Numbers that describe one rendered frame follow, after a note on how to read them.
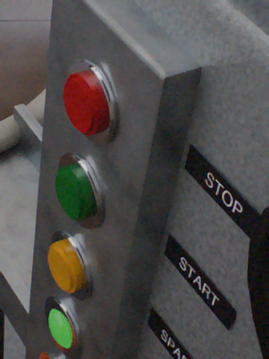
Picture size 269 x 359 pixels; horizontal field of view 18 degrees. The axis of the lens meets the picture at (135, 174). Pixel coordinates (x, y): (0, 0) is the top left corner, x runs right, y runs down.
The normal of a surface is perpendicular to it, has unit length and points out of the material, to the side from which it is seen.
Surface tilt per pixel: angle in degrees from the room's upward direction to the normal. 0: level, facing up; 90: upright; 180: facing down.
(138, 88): 90
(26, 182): 2
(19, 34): 0
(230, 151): 90
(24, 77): 0
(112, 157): 90
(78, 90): 90
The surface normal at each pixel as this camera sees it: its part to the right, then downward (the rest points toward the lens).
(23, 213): 0.15, -0.70
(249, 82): -0.83, 0.29
